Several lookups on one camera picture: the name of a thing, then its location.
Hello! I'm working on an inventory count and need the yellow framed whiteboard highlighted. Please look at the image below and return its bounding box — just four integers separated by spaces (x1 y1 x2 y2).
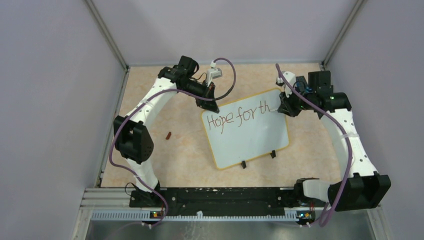
200 88 290 170

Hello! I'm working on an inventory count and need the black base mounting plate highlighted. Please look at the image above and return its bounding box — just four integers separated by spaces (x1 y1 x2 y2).
129 187 327 218

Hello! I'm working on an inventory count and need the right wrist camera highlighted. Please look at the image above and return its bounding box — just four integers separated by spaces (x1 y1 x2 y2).
275 71 296 98

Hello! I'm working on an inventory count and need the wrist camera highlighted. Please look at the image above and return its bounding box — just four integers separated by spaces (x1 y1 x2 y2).
206 61 223 85
275 71 296 98

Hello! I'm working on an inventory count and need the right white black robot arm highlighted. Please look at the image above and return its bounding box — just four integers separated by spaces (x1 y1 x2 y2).
276 70 391 212

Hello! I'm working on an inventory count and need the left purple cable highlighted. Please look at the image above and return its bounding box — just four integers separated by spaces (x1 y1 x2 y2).
108 57 237 229

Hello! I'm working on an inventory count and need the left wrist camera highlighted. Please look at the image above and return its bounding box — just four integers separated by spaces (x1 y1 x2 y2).
206 61 223 85

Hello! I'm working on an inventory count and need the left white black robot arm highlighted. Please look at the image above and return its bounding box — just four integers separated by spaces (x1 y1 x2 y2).
108 55 223 207

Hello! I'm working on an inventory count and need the white cable duct rail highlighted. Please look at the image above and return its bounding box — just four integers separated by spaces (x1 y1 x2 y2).
91 210 299 222

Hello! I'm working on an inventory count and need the red marker cap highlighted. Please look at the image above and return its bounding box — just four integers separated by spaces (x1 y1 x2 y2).
165 132 172 140

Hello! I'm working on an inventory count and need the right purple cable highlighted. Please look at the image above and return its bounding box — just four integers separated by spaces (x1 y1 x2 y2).
275 63 354 228

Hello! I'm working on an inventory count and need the purple cable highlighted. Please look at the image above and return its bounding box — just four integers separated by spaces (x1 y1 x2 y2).
275 63 354 228
108 57 237 229

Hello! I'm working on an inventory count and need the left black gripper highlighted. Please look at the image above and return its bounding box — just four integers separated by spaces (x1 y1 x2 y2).
180 80 219 114

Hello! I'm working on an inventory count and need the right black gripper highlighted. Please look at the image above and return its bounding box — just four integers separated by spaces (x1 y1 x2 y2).
278 84 316 118

